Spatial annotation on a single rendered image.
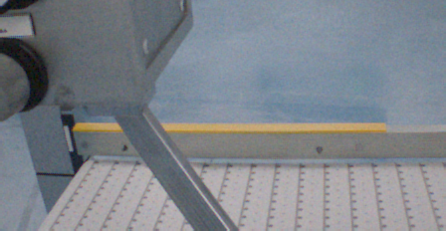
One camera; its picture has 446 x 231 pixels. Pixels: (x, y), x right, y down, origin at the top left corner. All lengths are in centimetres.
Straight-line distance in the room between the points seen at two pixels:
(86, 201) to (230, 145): 16
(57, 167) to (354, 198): 36
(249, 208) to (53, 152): 27
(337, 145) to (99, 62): 38
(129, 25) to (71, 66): 3
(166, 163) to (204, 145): 31
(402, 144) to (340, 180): 8
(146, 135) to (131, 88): 6
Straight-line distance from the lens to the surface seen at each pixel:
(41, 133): 66
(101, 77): 22
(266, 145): 56
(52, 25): 22
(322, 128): 56
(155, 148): 27
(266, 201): 52
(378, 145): 57
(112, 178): 58
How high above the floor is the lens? 121
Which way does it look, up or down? 25 degrees down
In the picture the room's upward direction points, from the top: 5 degrees counter-clockwise
